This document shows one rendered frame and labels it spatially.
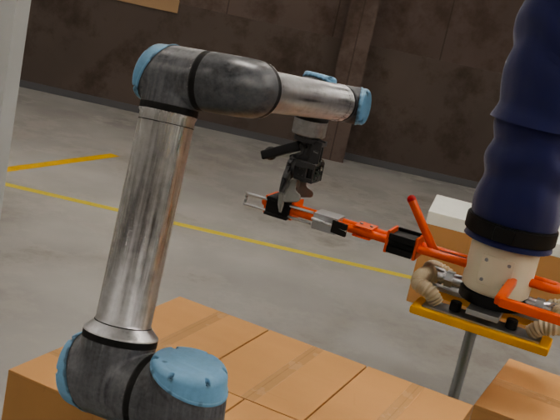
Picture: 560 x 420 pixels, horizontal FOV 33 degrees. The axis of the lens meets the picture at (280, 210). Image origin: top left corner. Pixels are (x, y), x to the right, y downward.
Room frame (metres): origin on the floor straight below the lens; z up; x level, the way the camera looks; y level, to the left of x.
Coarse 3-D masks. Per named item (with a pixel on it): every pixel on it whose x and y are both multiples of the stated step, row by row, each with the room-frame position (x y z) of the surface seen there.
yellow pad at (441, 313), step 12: (420, 300) 2.25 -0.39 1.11; (456, 300) 2.22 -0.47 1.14; (420, 312) 2.19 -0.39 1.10; (432, 312) 2.18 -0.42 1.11; (444, 312) 2.18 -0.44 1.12; (456, 312) 2.20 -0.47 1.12; (456, 324) 2.16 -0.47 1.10; (468, 324) 2.15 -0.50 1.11; (480, 324) 2.15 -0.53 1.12; (492, 324) 2.17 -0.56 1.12; (504, 324) 2.18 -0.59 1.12; (516, 324) 2.15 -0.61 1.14; (492, 336) 2.13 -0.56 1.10; (504, 336) 2.12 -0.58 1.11; (516, 336) 2.12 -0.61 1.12; (528, 348) 2.10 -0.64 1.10; (540, 348) 2.09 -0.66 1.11
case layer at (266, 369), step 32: (160, 320) 3.18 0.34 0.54; (192, 320) 3.25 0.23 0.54; (224, 320) 3.32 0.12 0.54; (224, 352) 3.02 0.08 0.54; (256, 352) 3.08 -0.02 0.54; (288, 352) 3.14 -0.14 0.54; (320, 352) 3.20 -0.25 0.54; (32, 384) 2.52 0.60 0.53; (256, 384) 2.82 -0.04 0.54; (288, 384) 2.87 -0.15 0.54; (320, 384) 2.92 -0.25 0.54; (352, 384) 2.98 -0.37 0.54; (384, 384) 3.04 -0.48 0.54; (416, 384) 3.10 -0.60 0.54; (32, 416) 2.51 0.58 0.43; (64, 416) 2.47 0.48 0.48; (96, 416) 2.43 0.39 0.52; (256, 416) 2.59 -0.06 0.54; (288, 416) 2.64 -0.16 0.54; (320, 416) 2.69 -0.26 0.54; (352, 416) 2.74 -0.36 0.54; (384, 416) 2.79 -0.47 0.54; (416, 416) 2.84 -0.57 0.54; (448, 416) 2.89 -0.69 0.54
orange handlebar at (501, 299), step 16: (352, 224) 2.42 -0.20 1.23; (368, 224) 2.41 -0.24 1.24; (368, 240) 2.36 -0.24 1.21; (384, 240) 2.35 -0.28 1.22; (432, 256) 2.30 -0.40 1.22; (448, 256) 2.29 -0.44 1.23; (464, 256) 2.32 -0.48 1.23; (512, 288) 2.14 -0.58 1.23; (544, 288) 2.21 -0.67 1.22; (496, 304) 2.02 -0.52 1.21; (512, 304) 1.99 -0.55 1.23; (544, 320) 1.97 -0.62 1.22
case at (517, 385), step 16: (512, 368) 2.36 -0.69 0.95; (528, 368) 2.38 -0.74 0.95; (496, 384) 2.22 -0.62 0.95; (512, 384) 2.24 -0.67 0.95; (528, 384) 2.27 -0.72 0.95; (544, 384) 2.29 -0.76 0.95; (480, 400) 2.10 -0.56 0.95; (496, 400) 2.12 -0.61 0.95; (512, 400) 2.14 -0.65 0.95; (528, 400) 2.16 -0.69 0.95; (544, 400) 2.18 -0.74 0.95; (480, 416) 2.06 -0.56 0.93; (496, 416) 2.05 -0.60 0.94; (512, 416) 2.04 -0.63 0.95; (528, 416) 2.06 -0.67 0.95; (544, 416) 2.08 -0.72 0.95
